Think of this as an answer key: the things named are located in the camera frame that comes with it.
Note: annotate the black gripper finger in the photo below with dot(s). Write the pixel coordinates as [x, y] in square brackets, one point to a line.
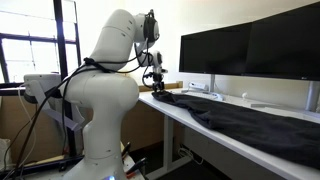
[155, 88]
[161, 88]

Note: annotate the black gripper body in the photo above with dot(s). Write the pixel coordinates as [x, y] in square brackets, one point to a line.
[158, 80]

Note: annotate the dark grey trousers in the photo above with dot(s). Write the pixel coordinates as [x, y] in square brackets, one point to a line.
[286, 137]

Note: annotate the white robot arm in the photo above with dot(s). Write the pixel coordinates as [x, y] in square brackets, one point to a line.
[110, 95]

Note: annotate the white device on table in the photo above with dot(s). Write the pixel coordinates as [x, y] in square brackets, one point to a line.
[198, 86]

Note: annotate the silver monitor stand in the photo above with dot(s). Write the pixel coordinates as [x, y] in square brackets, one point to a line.
[291, 93]
[209, 80]

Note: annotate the left black monitor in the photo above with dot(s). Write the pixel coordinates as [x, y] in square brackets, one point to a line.
[220, 51]

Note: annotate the black monitor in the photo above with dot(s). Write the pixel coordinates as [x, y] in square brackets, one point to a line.
[220, 51]
[286, 45]

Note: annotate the white desk leg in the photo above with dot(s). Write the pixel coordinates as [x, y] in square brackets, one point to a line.
[169, 164]

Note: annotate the small white figurine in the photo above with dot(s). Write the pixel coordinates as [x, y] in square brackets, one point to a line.
[245, 96]

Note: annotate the white box on stand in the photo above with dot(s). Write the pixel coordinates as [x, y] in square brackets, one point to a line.
[38, 86]

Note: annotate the right black monitor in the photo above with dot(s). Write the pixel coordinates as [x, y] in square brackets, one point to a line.
[286, 45]

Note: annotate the black window frame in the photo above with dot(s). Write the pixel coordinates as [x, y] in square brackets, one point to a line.
[37, 36]

